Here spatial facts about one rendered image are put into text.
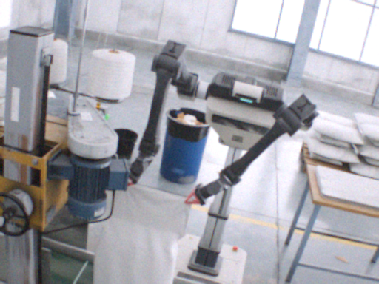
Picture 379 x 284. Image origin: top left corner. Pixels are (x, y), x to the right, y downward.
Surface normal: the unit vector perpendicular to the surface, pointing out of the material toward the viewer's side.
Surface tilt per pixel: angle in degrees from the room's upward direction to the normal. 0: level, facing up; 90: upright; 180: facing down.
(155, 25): 90
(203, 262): 90
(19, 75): 90
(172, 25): 90
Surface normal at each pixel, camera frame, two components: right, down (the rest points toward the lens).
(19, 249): -0.17, 0.36
